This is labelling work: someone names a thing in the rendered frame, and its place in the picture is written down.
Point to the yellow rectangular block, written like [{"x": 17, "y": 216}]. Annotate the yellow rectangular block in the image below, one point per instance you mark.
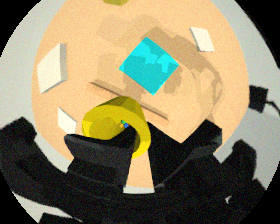
[{"x": 114, "y": 2}]

